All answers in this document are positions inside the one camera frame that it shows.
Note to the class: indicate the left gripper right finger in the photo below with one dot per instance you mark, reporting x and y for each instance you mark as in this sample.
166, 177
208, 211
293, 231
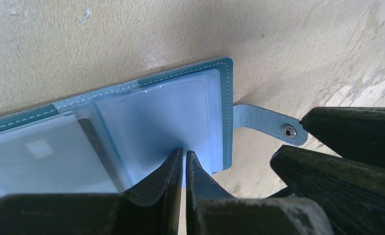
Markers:
211, 210

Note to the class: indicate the teal card holder wallet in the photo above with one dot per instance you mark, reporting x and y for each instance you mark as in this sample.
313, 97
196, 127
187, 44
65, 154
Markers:
140, 122

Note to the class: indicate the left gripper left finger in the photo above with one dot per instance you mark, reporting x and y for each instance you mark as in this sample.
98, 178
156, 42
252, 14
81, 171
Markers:
150, 207

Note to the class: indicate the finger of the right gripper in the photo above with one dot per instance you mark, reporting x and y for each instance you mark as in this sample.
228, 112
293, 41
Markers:
352, 194
355, 133

